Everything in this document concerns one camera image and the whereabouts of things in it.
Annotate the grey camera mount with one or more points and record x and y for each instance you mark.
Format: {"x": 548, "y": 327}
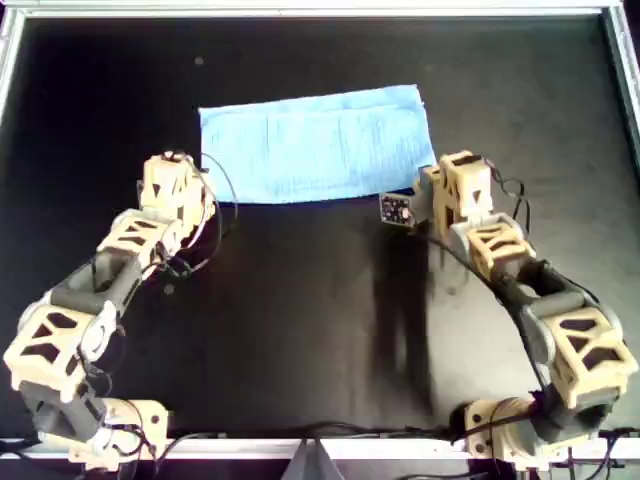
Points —
{"x": 312, "y": 462}

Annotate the tan left robot arm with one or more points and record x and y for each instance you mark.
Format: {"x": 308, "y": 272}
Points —
{"x": 50, "y": 345}

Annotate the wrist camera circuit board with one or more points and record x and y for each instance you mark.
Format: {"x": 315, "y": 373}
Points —
{"x": 395, "y": 210}

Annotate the aluminium table frame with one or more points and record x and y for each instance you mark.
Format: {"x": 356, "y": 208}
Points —
{"x": 300, "y": 12}

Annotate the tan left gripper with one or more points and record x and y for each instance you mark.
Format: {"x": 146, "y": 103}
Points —
{"x": 172, "y": 190}

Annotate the blue microfibre cloth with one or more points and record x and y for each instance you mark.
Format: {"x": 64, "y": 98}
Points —
{"x": 310, "y": 150}

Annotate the tan right robot arm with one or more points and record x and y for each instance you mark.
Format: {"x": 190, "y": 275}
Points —
{"x": 585, "y": 345}

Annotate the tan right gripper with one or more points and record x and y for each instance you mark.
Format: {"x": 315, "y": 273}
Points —
{"x": 465, "y": 190}

